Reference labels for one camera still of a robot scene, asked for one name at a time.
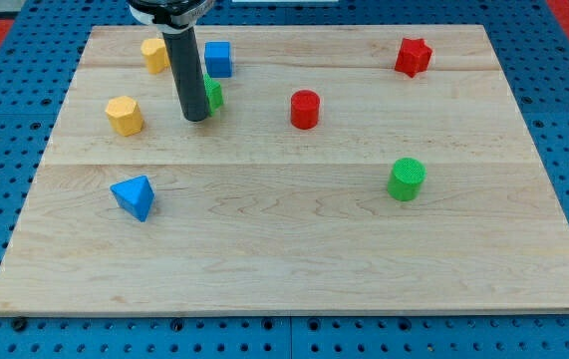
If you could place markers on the yellow hexagon block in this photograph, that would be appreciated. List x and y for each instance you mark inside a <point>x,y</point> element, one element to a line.
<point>124,115</point>

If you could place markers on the green star block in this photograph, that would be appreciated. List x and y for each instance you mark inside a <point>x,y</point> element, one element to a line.
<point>214,94</point>

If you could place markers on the green cylinder block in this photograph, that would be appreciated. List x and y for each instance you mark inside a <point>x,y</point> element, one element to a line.
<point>406,178</point>

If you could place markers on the red star block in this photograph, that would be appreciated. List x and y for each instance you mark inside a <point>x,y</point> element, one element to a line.
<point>413,57</point>

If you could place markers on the blue triangle block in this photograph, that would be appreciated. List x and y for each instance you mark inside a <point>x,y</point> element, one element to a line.
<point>135,196</point>

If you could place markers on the blue cube block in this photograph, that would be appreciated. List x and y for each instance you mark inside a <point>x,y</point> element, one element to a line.
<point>218,59</point>

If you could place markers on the yellow pentagon block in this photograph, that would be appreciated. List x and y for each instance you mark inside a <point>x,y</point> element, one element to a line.
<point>155,55</point>

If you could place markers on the red cylinder block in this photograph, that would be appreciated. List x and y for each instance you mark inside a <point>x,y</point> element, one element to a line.
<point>305,108</point>

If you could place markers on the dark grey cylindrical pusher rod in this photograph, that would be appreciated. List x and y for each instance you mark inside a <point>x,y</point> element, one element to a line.
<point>187,73</point>

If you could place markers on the light wooden board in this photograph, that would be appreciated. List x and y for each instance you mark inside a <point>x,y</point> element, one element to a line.
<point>253,216</point>

